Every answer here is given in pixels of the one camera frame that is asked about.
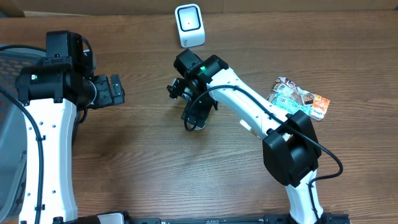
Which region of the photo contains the teal snack packet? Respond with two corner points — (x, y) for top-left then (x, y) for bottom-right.
(268, 93), (312, 115)

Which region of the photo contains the beige brown snack pouch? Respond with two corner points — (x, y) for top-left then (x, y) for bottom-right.
(266, 77), (316, 106)

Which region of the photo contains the small orange white box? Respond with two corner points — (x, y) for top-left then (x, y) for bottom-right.
(310, 95), (330, 121)

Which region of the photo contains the green capped bottle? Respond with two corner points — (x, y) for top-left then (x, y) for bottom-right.
(195, 120), (207, 130)

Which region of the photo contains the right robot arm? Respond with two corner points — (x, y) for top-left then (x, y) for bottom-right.
(167, 49), (323, 223)

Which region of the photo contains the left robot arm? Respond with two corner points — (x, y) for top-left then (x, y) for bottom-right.
(16, 30), (129, 223)

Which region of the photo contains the white barcode scanner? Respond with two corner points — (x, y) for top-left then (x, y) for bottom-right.
(175, 3), (206, 48)

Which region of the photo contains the grey plastic mesh basket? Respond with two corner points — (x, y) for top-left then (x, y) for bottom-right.
(1, 49), (45, 222)

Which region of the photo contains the cardboard strip at table edge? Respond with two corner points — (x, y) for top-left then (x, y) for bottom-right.
(1, 0), (397, 17)

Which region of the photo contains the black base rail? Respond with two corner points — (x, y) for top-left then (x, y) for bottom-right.
(74, 211), (351, 224)

